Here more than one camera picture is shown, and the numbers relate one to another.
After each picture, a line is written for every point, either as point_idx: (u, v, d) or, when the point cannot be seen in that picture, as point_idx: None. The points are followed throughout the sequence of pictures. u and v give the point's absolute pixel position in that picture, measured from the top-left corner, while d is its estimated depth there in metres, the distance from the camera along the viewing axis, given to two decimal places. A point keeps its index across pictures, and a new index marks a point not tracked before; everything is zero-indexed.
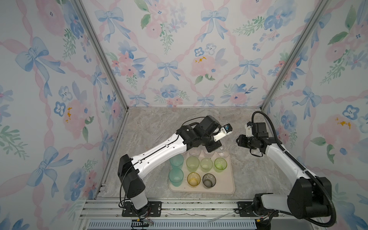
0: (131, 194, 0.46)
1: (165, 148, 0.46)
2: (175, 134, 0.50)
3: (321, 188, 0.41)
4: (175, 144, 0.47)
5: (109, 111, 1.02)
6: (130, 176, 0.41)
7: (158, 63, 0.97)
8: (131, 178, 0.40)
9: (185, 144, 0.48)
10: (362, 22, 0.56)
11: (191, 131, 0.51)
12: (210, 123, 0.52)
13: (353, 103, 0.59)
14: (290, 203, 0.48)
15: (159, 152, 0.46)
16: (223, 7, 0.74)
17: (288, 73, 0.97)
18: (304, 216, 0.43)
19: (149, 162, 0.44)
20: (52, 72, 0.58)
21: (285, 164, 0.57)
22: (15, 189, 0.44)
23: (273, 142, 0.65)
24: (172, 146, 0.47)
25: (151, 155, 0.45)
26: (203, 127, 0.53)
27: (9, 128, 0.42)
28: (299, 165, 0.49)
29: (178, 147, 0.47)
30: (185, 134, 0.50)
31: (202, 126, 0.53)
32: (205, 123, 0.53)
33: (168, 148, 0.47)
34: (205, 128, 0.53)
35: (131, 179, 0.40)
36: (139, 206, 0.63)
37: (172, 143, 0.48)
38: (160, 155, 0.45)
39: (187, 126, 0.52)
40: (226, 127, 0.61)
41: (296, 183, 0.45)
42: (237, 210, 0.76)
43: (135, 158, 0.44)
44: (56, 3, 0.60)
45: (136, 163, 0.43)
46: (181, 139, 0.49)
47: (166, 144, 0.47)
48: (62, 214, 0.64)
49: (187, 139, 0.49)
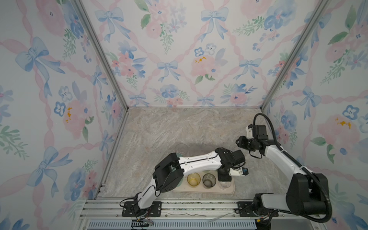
0: (164, 188, 0.48)
1: (205, 161, 0.53)
2: (214, 151, 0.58)
3: (317, 184, 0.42)
4: (214, 160, 0.55)
5: (109, 111, 1.02)
6: (177, 172, 0.47)
7: (157, 63, 0.97)
8: (177, 174, 0.46)
9: (221, 165, 0.55)
10: (362, 22, 0.56)
11: (227, 155, 0.59)
12: (241, 155, 0.62)
13: (353, 103, 0.59)
14: (288, 199, 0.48)
15: (201, 161, 0.53)
16: (223, 7, 0.74)
17: (288, 73, 0.97)
18: (302, 212, 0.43)
19: (193, 166, 0.51)
20: (52, 73, 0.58)
21: (281, 162, 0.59)
22: (15, 190, 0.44)
23: (272, 143, 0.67)
24: (212, 161, 0.55)
25: (196, 161, 0.52)
26: (234, 156, 0.63)
27: (9, 128, 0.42)
28: (296, 163, 0.51)
29: (216, 164, 0.55)
30: (222, 155, 0.58)
31: (233, 155, 0.63)
32: (237, 154, 0.63)
33: (208, 162, 0.54)
34: (235, 157, 0.62)
35: (177, 177, 0.46)
36: (147, 203, 0.63)
37: (212, 158, 0.55)
38: (202, 164, 0.52)
39: (224, 148, 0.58)
40: (244, 169, 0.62)
41: (293, 178, 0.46)
42: (237, 210, 0.76)
43: (182, 159, 0.51)
44: (56, 3, 0.60)
45: (182, 164, 0.49)
46: (219, 158, 0.56)
47: (207, 158, 0.55)
48: (61, 214, 0.64)
49: (224, 160, 0.56)
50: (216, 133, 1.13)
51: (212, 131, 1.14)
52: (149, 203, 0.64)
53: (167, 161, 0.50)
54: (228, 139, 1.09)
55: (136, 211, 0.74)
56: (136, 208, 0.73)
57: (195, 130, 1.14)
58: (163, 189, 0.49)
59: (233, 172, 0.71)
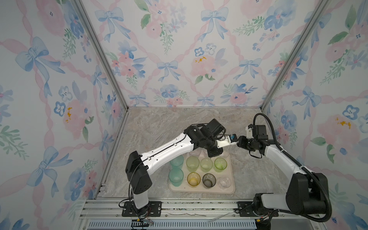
0: (137, 190, 0.46)
1: (173, 147, 0.48)
2: (183, 132, 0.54)
3: (317, 184, 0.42)
4: (183, 143, 0.49)
5: (109, 111, 1.02)
6: (140, 170, 0.42)
7: (157, 63, 0.97)
8: (141, 172, 0.42)
9: (192, 144, 0.49)
10: (362, 22, 0.56)
11: (199, 131, 0.52)
12: (216, 126, 0.54)
13: (353, 103, 0.59)
14: (288, 199, 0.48)
15: (167, 149, 0.47)
16: (223, 7, 0.74)
17: (288, 73, 0.97)
18: (302, 212, 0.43)
19: (158, 158, 0.45)
20: (52, 72, 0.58)
21: (281, 162, 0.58)
22: (15, 190, 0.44)
23: (272, 143, 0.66)
24: (180, 144, 0.49)
25: (160, 152, 0.47)
26: (209, 129, 0.56)
27: (9, 128, 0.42)
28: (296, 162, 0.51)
29: (186, 145, 0.49)
30: (192, 134, 0.52)
31: (209, 128, 0.56)
32: (212, 125, 0.56)
33: (176, 146, 0.48)
34: (211, 130, 0.55)
35: (141, 176, 0.41)
36: (141, 204, 0.63)
37: (179, 141, 0.50)
38: (169, 153, 0.47)
39: (194, 126, 0.54)
40: (232, 136, 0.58)
41: (293, 178, 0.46)
42: (237, 210, 0.76)
43: (145, 155, 0.46)
44: (56, 3, 0.60)
45: (145, 160, 0.45)
46: (189, 138, 0.51)
47: (175, 143, 0.49)
48: (61, 214, 0.64)
49: (194, 138, 0.50)
50: None
51: None
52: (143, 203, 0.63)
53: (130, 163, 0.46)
54: None
55: (137, 210, 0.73)
56: (136, 209, 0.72)
57: None
58: (137, 191, 0.47)
59: (221, 143, 0.64)
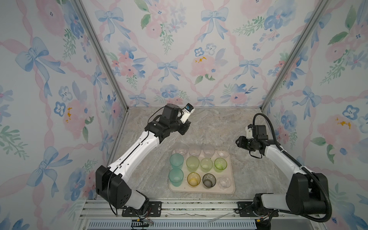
0: (118, 203, 0.43)
1: (139, 146, 0.48)
2: (144, 131, 0.52)
3: (317, 183, 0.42)
4: (149, 140, 0.50)
5: (109, 111, 1.02)
6: (114, 180, 0.40)
7: (157, 63, 0.97)
8: (116, 182, 0.40)
9: (157, 137, 0.51)
10: (362, 22, 0.56)
11: (158, 124, 0.54)
12: (170, 110, 0.56)
13: (353, 103, 0.59)
14: (288, 199, 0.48)
15: (135, 151, 0.47)
16: (223, 7, 0.74)
17: (288, 73, 0.97)
18: (302, 212, 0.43)
19: (129, 163, 0.44)
20: (52, 73, 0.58)
21: (282, 162, 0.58)
22: (15, 190, 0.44)
23: (272, 143, 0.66)
24: (146, 142, 0.49)
25: (129, 156, 0.45)
26: (166, 116, 0.57)
27: (9, 128, 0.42)
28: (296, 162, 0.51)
29: (152, 141, 0.50)
30: (153, 128, 0.53)
31: (166, 115, 0.57)
32: (166, 113, 0.57)
33: (143, 144, 0.49)
34: (168, 116, 0.57)
35: (117, 186, 0.39)
36: (138, 206, 0.63)
37: (144, 139, 0.50)
38: (138, 154, 0.46)
39: (152, 121, 0.55)
40: (187, 107, 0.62)
41: (293, 178, 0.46)
42: (237, 210, 0.76)
43: (113, 164, 0.43)
44: (56, 3, 0.60)
45: (116, 169, 0.42)
46: (152, 132, 0.52)
47: (140, 142, 0.49)
48: (61, 214, 0.64)
49: (157, 132, 0.52)
50: (216, 133, 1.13)
51: (212, 131, 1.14)
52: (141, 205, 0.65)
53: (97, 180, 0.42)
54: (228, 139, 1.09)
55: (140, 209, 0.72)
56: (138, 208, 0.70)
57: (195, 130, 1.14)
58: (119, 203, 0.44)
59: (184, 117, 0.68)
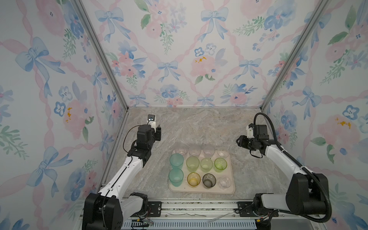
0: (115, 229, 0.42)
1: (126, 170, 0.50)
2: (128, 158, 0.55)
3: (318, 184, 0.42)
4: (134, 162, 0.54)
5: (109, 111, 1.02)
6: (109, 202, 0.40)
7: (157, 63, 0.97)
8: (111, 204, 0.40)
9: (141, 159, 0.56)
10: (362, 22, 0.56)
11: (138, 149, 0.60)
12: (143, 134, 0.58)
13: (353, 103, 0.59)
14: (288, 199, 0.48)
15: (123, 174, 0.49)
16: (223, 7, 0.74)
17: (288, 73, 0.97)
18: (301, 212, 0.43)
19: (120, 184, 0.46)
20: (52, 72, 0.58)
21: (282, 162, 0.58)
22: (15, 190, 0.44)
23: (273, 143, 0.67)
24: (132, 164, 0.53)
25: (118, 179, 0.47)
26: (141, 140, 0.61)
27: (9, 128, 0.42)
28: (296, 162, 0.51)
29: (137, 163, 0.54)
30: (135, 153, 0.58)
31: (141, 139, 0.61)
32: (141, 136, 0.60)
33: (130, 167, 0.52)
34: (143, 138, 0.60)
35: (113, 208, 0.39)
36: (139, 208, 0.63)
37: (130, 162, 0.54)
38: (126, 175, 0.49)
39: (132, 148, 0.60)
40: (150, 118, 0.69)
41: (293, 178, 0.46)
42: (237, 210, 0.76)
43: (104, 189, 0.44)
44: (56, 3, 0.60)
45: (108, 192, 0.43)
46: (134, 157, 0.56)
47: (126, 165, 0.52)
48: (61, 215, 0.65)
49: (140, 155, 0.57)
50: (216, 133, 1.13)
51: (212, 131, 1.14)
52: (141, 205, 0.65)
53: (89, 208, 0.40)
54: (228, 139, 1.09)
55: (141, 208, 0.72)
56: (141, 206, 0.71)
57: (195, 130, 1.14)
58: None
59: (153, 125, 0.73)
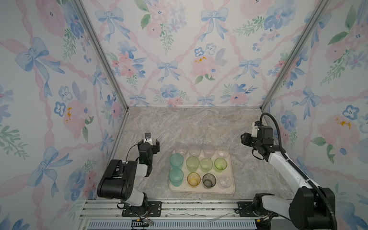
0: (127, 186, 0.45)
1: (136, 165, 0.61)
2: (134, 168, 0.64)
3: (323, 200, 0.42)
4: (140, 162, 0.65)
5: (109, 111, 1.02)
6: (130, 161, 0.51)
7: (158, 63, 0.97)
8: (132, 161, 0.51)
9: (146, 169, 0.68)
10: (362, 22, 0.56)
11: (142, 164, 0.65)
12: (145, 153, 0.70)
13: (353, 103, 0.59)
14: (292, 212, 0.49)
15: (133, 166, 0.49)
16: (223, 7, 0.74)
17: (288, 73, 0.97)
18: (305, 227, 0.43)
19: None
20: (52, 73, 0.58)
21: (287, 173, 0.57)
22: (15, 190, 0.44)
23: (277, 149, 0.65)
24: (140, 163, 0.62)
25: None
26: (143, 156, 0.72)
27: (9, 128, 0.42)
28: (302, 174, 0.48)
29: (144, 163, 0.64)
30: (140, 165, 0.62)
31: (143, 156, 0.72)
32: (143, 154, 0.71)
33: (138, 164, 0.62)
34: (145, 155, 0.71)
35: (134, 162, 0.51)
36: (139, 203, 0.63)
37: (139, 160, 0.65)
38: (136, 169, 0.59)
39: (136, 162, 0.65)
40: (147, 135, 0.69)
41: (298, 191, 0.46)
42: (237, 210, 0.76)
43: None
44: (56, 3, 0.60)
45: None
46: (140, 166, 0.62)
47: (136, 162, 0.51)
48: (62, 214, 0.64)
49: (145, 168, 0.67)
50: (216, 133, 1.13)
51: (212, 131, 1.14)
52: (141, 202, 0.65)
53: (112, 166, 0.49)
54: (228, 139, 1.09)
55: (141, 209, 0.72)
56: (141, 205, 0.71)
57: (195, 130, 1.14)
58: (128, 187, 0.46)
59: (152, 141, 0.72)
